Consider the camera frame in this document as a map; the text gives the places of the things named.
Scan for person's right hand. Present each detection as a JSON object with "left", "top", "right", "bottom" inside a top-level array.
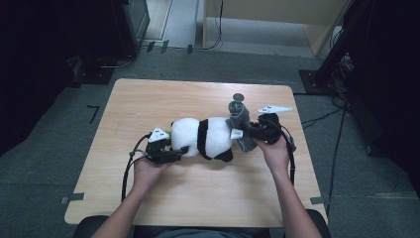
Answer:
[{"left": 253, "top": 136, "right": 290, "bottom": 177}]

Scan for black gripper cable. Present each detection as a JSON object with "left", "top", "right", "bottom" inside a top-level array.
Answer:
[
  {"left": 274, "top": 122, "right": 297, "bottom": 186},
  {"left": 120, "top": 132, "right": 152, "bottom": 202}
]

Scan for black chair armrest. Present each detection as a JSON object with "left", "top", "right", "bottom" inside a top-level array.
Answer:
[
  {"left": 305, "top": 208, "right": 331, "bottom": 238},
  {"left": 72, "top": 215, "right": 111, "bottom": 238}
]

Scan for black cabinet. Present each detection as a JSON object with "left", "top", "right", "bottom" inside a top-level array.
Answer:
[{"left": 110, "top": 0, "right": 152, "bottom": 60}]

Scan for black looped floor cable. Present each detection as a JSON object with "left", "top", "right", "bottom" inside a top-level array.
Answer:
[{"left": 96, "top": 53, "right": 136, "bottom": 69}]

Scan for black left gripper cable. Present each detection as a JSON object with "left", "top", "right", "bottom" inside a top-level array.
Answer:
[{"left": 120, "top": 132, "right": 152, "bottom": 202}]

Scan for black angled floor tape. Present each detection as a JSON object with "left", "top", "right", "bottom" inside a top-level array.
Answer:
[{"left": 86, "top": 104, "right": 101, "bottom": 125}]

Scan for light wooden cabinet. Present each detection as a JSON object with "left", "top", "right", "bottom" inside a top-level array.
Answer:
[{"left": 201, "top": 0, "right": 352, "bottom": 58}]

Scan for black square stand base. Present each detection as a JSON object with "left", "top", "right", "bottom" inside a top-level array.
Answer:
[{"left": 298, "top": 68, "right": 335, "bottom": 97}]

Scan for grey knitted cloth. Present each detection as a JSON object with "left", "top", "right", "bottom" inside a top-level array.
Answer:
[{"left": 225, "top": 100, "right": 263, "bottom": 154}]

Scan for grey tape strip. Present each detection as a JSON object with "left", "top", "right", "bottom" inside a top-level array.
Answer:
[
  {"left": 309, "top": 195, "right": 329, "bottom": 206},
  {"left": 59, "top": 192, "right": 86, "bottom": 205}
]

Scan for person's dark clothing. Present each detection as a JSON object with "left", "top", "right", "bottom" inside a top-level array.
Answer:
[{"left": 132, "top": 225, "right": 285, "bottom": 238}]

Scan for black slanted stand pole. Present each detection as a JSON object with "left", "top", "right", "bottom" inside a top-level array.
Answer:
[{"left": 315, "top": 0, "right": 358, "bottom": 87}]

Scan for tangle of black cables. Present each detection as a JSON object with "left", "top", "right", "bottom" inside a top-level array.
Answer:
[{"left": 328, "top": 51, "right": 356, "bottom": 108}]

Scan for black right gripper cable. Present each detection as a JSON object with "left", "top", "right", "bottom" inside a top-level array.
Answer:
[{"left": 274, "top": 122, "right": 297, "bottom": 186}]

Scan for dark curtain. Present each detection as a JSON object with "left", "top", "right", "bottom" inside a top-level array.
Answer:
[
  {"left": 0, "top": 0, "right": 115, "bottom": 158},
  {"left": 343, "top": 0, "right": 420, "bottom": 199}
]

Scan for panda plush toy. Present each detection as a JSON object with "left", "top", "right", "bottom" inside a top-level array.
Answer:
[{"left": 169, "top": 116, "right": 246, "bottom": 164}]

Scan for person's left hand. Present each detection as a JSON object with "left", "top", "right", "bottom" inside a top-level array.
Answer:
[{"left": 133, "top": 156, "right": 175, "bottom": 193}]

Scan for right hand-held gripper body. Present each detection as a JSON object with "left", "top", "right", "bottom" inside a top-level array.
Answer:
[{"left": 256, "top": 104, "right": 294, "bottom": 146}]

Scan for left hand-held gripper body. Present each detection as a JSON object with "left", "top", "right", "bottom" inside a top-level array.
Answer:
[{"left": 145, "top": 126, "right": 173, "bottom": 166}]

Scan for black flat stand base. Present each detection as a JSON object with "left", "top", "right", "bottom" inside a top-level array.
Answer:
[{"left": 67, "top": 55, "right": 116, "bottom": 88}]

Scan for short black floor cable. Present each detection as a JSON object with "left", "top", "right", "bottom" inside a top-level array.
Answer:
[{"left": 300, "top": 107, "right": 346, "bottom": 131}]

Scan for long black floor cable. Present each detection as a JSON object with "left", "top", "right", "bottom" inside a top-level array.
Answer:
[{"left": 325, "top": 104, "right": 349, "bottom": 217}]

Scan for black hanging cable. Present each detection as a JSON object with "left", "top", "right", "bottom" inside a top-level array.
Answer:
[{"left": 200, "top": 0, "right": 224, "bottom": 52}]

